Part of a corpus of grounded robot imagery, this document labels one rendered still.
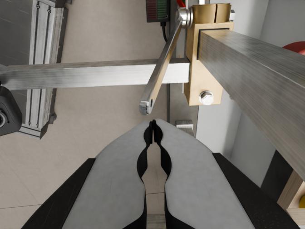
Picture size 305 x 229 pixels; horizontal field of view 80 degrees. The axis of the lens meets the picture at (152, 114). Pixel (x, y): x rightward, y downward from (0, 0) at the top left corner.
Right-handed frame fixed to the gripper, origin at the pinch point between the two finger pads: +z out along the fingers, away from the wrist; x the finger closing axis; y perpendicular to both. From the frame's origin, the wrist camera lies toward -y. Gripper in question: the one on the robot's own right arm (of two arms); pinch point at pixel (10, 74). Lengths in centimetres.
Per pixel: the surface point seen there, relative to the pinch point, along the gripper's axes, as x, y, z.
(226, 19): -6.8, -32.6, -3.7
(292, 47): -3.6, -40.4, -5.9
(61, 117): 58, 43, 83
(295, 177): 21, -50, -6
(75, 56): 16, 23, 83
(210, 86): 1.8, -31.5, -4.3
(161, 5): -8.4, -25.4, 12.6
